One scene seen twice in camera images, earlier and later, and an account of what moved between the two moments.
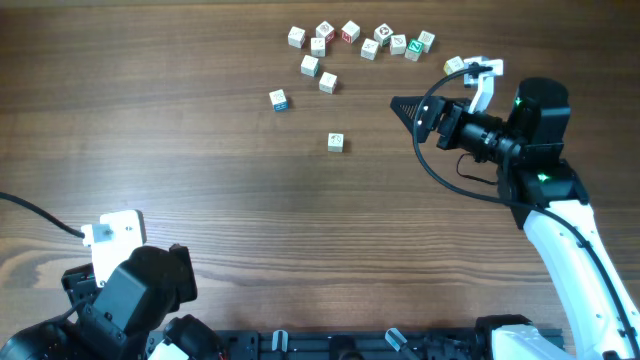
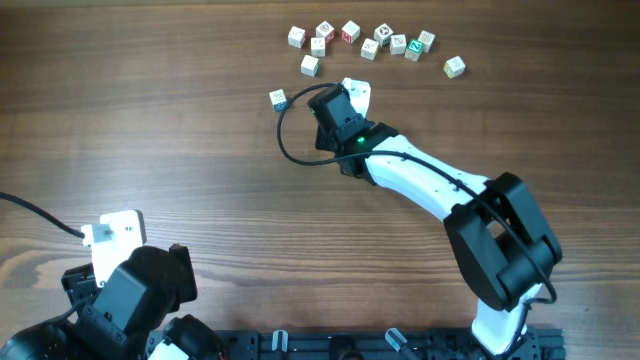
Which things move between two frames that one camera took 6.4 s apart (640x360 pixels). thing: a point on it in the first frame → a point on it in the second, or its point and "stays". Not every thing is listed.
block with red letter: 317,46 stays
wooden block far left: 296,37 stays
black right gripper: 433,108 → 323,141
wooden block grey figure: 398,44 stays
